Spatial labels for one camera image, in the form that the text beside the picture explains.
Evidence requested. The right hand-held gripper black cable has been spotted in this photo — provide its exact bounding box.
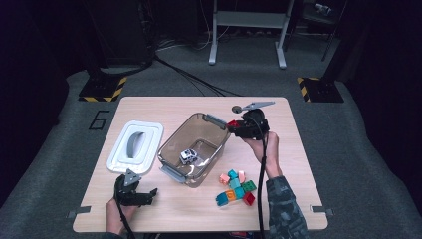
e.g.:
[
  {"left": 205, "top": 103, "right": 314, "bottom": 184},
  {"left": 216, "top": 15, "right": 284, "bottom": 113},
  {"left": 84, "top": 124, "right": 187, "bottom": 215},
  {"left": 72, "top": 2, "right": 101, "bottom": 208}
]
[{"left": 257, "top": 130, "right": 269, "bottom": 239}]

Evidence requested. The grey device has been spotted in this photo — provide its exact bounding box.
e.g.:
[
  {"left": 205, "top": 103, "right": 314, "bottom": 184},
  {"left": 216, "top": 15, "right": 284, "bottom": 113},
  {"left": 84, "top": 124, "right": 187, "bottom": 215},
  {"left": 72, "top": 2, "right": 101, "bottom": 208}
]
[{"left": 313, "top": 2, "right": 332, "bottom": 17}]

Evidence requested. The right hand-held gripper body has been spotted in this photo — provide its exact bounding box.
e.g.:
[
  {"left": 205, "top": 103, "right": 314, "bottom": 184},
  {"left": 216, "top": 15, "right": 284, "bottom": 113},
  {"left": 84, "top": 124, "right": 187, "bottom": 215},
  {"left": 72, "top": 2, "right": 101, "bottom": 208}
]
[{"left": 240, "top": 101, "right": 277, "bottom": 140}]

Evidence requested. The person's left hand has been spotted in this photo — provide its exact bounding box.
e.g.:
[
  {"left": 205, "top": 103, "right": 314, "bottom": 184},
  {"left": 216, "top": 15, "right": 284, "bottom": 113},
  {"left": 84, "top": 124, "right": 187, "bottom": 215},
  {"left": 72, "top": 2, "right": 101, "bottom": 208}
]
[{"left": 105, "top": 197, "right": 137, "bottom": 235}]

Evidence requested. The person's right hand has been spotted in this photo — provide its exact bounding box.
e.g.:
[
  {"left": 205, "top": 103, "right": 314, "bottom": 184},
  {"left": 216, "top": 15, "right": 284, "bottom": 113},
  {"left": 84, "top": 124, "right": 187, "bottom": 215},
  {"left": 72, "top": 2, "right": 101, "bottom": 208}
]
[{"left": 243, "top": 130, "right": 283, "bottom": 179}]

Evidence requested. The grey metal table bracket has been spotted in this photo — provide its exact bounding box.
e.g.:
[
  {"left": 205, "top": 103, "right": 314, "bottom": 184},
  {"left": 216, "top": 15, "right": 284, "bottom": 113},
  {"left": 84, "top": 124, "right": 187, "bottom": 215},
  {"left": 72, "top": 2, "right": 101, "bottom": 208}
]
[
  {"left": 66, "top": 205, "right": 92, "bottom": 219},
  {"left": 310, "top": 204, "right": 334, "bottom": 217}
]

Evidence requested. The white storage box lid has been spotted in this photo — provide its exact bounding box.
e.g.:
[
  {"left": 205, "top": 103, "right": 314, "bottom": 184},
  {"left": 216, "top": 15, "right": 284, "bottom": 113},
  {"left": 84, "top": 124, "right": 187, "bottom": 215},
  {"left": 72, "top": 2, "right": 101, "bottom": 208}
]
[{"left": 105, "top": 119, "right": 165, "bottom": 175}]

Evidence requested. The white toy car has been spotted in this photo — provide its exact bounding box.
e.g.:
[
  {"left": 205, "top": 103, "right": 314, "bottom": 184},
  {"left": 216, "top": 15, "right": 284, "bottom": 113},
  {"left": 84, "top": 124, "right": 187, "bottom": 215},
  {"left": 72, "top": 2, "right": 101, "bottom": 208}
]
[{"left": 179, "top": 148, "right": 199, "bottom": 165}]

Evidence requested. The black yellow striped floor plate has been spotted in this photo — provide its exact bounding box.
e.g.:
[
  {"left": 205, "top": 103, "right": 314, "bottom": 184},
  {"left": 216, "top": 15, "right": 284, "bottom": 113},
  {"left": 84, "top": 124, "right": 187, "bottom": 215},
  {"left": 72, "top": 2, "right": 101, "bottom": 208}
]
[
  {"left": 78, "top": 76, "right": 128, "bottom": 103},
  {"left": 297, "top": 77, "right": 345, "bottom": 104}
]

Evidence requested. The white metal stand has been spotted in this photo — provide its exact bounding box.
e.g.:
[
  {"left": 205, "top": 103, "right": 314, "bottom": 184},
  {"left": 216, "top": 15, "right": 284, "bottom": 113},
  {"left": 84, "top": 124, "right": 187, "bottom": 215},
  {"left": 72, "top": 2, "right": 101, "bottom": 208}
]
[{"left": 208, "top": 0, "right": 296, "bottom": 70}]

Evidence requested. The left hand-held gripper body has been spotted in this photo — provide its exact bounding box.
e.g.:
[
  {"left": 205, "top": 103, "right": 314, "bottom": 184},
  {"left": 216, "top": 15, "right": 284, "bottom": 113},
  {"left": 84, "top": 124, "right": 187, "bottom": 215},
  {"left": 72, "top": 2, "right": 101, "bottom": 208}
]
[{"left": 113, "top": 167, "right": 148, "bottom": 208}]

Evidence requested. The left hand-held gripper black cable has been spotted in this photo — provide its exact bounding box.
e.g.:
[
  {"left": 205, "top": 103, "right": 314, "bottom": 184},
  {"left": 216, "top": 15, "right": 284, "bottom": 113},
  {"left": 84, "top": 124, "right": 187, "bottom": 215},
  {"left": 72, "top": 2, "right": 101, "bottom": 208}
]
[{"left": 113, "top": 197, "right": 136, "bottom": 239}]

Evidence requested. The hand-held gripper black cable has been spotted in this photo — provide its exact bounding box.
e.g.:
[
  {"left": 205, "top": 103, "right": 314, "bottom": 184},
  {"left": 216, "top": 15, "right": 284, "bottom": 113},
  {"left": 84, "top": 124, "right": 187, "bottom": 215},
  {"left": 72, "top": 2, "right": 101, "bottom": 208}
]
[
  {"left": 113, "top": 197, "right": 136, "bottom": 239},
  {"left": 257, "top": 130, "right": 269, "bottom": 239}
]

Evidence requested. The black floor cable bundle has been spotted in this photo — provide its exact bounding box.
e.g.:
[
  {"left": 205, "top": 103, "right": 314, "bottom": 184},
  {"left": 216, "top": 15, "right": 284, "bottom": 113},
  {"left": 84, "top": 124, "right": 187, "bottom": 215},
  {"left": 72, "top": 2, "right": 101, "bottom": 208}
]
[{"left": 153, "top": 54, "right": 243, "bottom": 98}]

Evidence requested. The transparent brown storage box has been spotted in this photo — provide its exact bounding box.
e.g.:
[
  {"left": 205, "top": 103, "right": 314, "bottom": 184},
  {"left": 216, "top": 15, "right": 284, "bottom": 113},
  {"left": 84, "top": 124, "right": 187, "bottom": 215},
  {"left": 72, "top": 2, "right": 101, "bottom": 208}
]
[{"left": 157, "top": 112, "right": 233, "bottom": 189}]

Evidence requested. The green toy block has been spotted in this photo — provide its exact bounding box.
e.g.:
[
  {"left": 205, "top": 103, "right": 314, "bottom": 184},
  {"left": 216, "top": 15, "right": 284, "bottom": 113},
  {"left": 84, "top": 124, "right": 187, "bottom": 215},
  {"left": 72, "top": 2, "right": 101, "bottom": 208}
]
[{"left": 241, "top": 179, "right": 258, "bottom": 193}]

